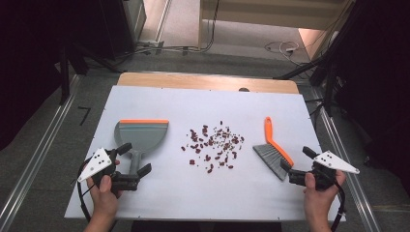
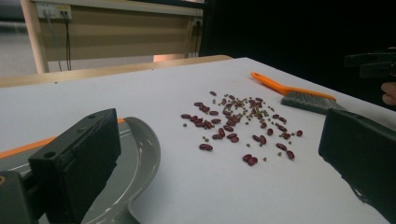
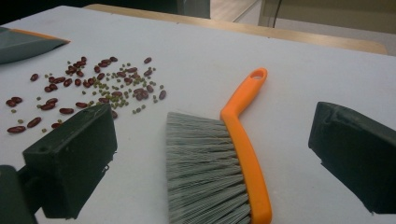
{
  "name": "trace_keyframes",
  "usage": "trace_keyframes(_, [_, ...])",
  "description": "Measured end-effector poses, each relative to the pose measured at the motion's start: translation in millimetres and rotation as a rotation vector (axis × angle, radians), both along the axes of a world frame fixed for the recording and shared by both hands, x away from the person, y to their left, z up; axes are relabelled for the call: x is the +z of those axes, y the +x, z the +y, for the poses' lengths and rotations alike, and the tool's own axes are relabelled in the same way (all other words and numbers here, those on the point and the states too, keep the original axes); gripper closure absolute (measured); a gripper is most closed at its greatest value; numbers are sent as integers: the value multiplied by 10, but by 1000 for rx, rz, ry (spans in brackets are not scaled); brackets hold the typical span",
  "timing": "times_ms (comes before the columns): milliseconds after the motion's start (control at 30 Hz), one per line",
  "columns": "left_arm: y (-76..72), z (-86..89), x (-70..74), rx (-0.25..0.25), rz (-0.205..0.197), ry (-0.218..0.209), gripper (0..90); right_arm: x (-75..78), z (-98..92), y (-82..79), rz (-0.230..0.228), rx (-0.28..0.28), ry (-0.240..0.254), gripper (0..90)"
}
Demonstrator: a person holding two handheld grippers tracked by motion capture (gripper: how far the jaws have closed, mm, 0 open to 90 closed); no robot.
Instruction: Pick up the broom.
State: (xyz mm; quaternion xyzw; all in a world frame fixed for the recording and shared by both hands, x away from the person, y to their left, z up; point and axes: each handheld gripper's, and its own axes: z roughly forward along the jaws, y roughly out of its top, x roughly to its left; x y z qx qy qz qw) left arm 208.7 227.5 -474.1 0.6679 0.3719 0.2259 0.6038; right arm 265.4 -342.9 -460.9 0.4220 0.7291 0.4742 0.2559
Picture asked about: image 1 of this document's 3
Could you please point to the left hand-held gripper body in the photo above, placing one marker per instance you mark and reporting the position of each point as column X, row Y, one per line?
column 96, row 162

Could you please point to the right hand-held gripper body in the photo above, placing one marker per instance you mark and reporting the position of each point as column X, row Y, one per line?
column 335, row 162

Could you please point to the orange brush with grey bristles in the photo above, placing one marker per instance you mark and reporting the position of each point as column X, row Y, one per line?
column 269, row 154

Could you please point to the grey dustpan with orange lip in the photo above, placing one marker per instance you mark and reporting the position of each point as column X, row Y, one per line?
column 141, row 135

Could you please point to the scatter of dark red beans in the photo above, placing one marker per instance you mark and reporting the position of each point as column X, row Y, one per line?
column 194, row 138

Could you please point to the person's left hand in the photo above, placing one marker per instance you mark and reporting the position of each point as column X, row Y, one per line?
column 104, row 201

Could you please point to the person's right hand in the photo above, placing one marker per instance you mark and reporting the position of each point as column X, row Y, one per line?
column 320, row 199

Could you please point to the white table board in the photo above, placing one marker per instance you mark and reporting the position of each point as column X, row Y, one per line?
column 180, row 193

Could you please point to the black metal stand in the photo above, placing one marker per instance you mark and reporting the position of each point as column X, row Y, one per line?
column 64, row 80
column 328, row 87

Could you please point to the wooden table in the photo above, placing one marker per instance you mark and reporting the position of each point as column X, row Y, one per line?
column 193, row 80

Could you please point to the dark cabinet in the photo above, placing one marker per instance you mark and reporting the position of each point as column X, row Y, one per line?
column 119, row 29

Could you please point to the aluminium floor rail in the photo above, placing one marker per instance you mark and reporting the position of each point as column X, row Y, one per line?
column 348, row 180
column 38, row 154

